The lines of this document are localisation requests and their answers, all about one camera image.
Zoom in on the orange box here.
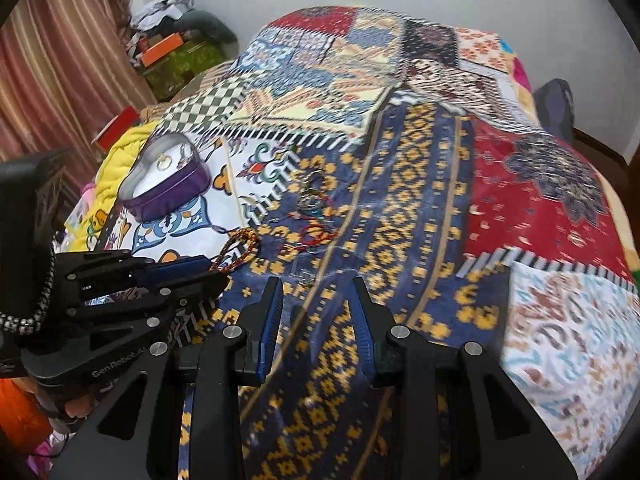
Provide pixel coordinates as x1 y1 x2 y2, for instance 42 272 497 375
141 32 184 67

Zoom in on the grey white clothes pile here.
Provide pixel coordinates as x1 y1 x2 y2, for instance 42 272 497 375
129 0 194 32

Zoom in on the striped brown curtain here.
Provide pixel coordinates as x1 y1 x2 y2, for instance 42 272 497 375
1 0 156 188

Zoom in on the colourful patchwork bedspread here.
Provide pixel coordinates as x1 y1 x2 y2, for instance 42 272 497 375
96 6 639 479

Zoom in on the yellow cartoon blanket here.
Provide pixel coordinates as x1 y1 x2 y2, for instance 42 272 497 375
70 120 158 252

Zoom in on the tangled thin jewelry pile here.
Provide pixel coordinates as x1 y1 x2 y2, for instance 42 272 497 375
283 169 337 254

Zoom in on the green patterned box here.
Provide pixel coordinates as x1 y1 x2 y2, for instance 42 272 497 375
140 40 227 102

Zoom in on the purple heart-shaped jewelry tin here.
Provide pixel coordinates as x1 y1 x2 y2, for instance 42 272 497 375
117 133 210 222

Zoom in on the dark grey bag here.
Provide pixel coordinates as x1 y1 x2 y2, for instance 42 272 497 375
533 78 575 145

